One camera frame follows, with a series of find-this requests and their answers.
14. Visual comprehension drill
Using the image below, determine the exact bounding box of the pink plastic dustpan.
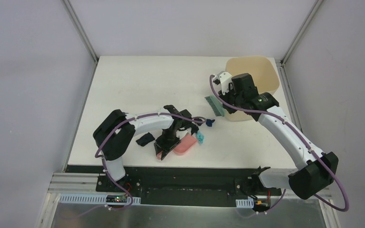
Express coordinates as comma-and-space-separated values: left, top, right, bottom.
168, 133, 198, 155

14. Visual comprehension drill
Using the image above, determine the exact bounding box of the green hand brush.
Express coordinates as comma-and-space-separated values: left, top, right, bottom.
204, 95, 225, 117

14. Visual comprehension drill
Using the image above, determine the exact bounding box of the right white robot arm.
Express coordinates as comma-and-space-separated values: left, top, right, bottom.
210, 72, 339, 200

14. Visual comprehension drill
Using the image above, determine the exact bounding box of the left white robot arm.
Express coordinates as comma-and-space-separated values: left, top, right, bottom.
93, 104, 206, 192

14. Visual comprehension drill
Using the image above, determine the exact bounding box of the black paper scrap near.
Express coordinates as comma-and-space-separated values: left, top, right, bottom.
135, 133, 155, 147

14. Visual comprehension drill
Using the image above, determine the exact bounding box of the beige waste bin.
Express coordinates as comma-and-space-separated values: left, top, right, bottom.
225, 56, 280, 123

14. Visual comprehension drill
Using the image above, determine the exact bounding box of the light blue paper scrap right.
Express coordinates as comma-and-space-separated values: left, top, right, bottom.
195, 131, 204, 145

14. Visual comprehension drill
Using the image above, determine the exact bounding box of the dark blue paper scrap far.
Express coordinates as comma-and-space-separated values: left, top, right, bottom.
205, 119, 215, 127

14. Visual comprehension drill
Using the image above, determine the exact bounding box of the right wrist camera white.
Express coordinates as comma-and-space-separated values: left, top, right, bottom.
212, 71, 232, 95

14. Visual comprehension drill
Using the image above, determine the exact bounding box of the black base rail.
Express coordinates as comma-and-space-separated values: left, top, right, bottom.
66, 165, 283, 207

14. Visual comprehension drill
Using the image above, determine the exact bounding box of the right white cable duct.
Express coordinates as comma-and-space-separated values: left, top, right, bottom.
235, 198, 254, 209

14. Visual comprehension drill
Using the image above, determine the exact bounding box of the white cable duct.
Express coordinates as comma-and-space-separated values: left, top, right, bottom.
235, 198, 254, 209
58, 193, 141, 206

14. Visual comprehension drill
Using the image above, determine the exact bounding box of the left white cable duct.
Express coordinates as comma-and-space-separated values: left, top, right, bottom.
58, 193, 141, 206

